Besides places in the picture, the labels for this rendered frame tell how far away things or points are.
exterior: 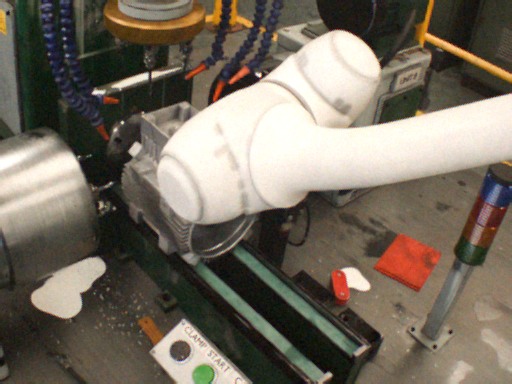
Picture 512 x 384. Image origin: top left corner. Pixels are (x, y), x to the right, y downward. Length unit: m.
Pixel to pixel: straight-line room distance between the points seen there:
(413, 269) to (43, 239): 0.82
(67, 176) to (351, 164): 0.56
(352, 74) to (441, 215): 0.99
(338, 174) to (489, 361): 0.84
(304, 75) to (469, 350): 0.80
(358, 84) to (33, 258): 0.58
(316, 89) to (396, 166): 0.17
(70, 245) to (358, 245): 0.70
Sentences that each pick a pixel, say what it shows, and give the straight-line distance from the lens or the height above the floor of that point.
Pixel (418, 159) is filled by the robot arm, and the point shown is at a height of 1.46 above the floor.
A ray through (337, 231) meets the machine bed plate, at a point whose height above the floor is 0.80.
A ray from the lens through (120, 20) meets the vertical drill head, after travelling 1.03.
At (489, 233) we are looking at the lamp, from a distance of 1.09.
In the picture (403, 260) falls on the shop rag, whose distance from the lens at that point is 1.43.
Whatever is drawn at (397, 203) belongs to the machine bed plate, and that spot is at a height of 0.80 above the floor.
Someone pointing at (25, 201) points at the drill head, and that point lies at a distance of 0.96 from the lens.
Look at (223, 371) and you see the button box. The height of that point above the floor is 1.08.
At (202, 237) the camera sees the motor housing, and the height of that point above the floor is 0.94.
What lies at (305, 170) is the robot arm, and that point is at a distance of 0.56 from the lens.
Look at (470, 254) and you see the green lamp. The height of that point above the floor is 1.05.
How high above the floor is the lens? 1.73
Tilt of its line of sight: 36 degrees down
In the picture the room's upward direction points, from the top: 5 degrees clockwise
